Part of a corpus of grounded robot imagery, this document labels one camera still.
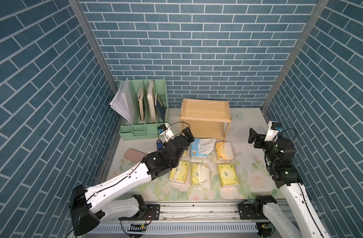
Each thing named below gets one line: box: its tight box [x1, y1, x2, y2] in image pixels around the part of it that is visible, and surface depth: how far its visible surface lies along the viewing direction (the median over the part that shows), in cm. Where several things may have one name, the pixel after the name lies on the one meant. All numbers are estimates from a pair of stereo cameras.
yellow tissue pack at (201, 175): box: [191, 162, 211, 190], surface depth 84 cm
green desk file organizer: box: [118, 79, 169, 141], surface depth 104 cm
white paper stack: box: [109, 77, 135, 124], surface depth 94 cm
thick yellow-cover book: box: [146, 80, 157, 123], surface depth 98 cm
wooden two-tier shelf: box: [180, 98, 232, 140], surface depth 95 cm
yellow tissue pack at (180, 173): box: [169, 159, 190, 183], surface depth 85 cm
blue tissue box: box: [190, 137, 217, 158], surface depth 93 cm
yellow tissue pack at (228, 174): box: [217, 162, 240, 186], surface depth 84 cm
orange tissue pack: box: [215, 140, 235, 162], surface depth 95 cm
